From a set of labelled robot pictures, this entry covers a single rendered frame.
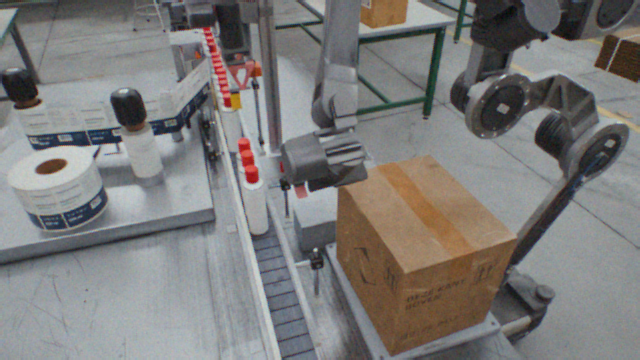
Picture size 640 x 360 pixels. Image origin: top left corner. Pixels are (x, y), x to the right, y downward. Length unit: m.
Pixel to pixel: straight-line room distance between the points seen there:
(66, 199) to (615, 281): 2.39
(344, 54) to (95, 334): 0.82
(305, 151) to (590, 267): 2.14
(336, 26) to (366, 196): 0.36
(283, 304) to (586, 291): 1.78
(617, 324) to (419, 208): 1.66
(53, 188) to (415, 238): 0.90
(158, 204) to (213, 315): 0.41
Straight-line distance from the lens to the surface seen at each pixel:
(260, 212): 1.10
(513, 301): 1.96
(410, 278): 0.77
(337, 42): 0.70
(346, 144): 0.66
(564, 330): 2.28
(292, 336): 0.95
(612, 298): 2.52
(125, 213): 1.33
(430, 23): 3.14
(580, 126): 1.59
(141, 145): 1.32
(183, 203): 1.30
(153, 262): 1.23
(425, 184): 0.95
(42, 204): 1.30
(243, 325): 1.04
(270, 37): 1.37
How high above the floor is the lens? 1.69
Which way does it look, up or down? 38 degrees down
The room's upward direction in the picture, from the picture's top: straight up
